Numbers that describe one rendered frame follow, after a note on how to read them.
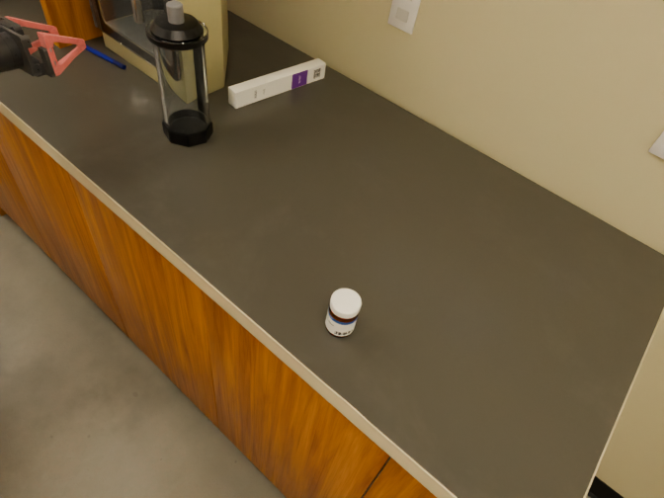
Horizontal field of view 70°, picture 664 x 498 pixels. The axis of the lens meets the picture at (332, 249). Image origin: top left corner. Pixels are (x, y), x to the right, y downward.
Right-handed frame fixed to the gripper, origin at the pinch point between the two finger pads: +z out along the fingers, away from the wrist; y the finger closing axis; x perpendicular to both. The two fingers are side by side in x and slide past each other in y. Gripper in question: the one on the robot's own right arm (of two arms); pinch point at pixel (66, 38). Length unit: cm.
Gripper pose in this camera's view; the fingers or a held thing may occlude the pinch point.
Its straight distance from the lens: 104.6
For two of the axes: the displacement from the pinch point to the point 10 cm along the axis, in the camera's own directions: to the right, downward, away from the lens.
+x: -0.4, 7.6, 6.5
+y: -7.6, -4.5, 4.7
